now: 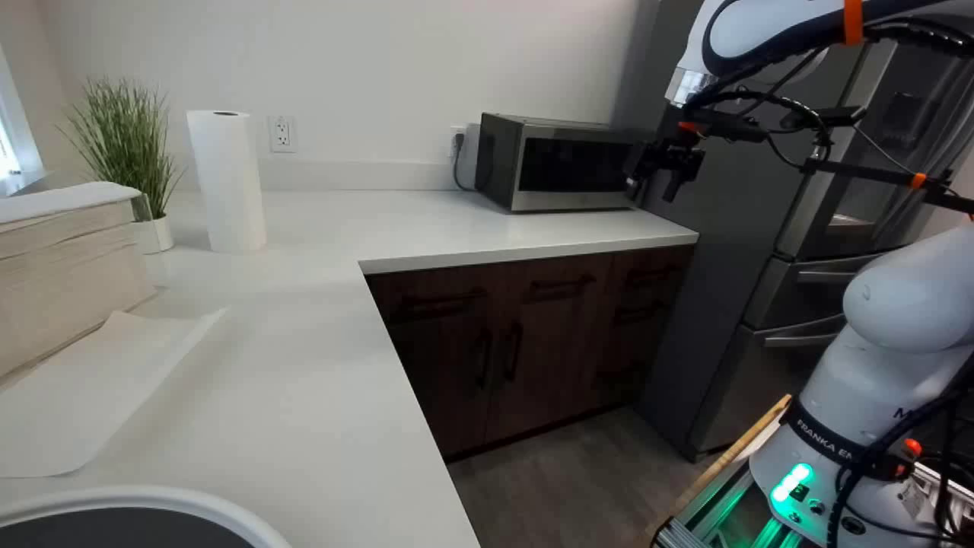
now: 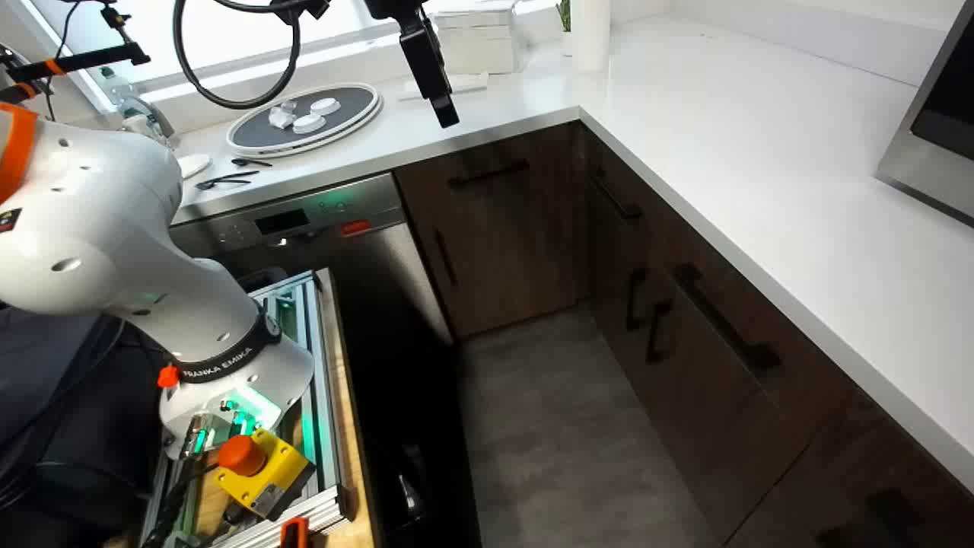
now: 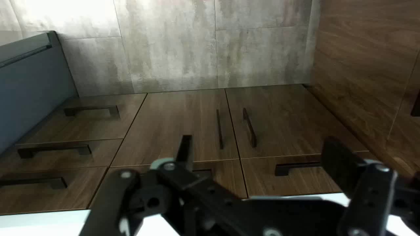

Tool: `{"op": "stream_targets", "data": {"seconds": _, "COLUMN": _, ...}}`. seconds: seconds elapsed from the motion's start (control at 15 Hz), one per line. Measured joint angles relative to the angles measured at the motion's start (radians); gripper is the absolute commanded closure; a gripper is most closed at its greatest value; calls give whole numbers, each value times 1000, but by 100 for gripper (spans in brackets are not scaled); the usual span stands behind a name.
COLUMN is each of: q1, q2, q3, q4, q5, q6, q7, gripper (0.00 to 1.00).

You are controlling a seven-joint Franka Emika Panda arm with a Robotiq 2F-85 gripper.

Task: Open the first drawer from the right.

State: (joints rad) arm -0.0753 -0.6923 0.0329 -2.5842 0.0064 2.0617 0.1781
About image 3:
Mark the grey appliance front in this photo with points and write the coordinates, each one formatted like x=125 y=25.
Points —
x=30 y=87

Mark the wooden corner cabinet door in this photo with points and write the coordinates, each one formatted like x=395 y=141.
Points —
x=362 y=66

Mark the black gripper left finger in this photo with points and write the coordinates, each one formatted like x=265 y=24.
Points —
x=144 y=201

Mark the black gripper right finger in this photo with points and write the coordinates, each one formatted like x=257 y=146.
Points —
x=375 y=201

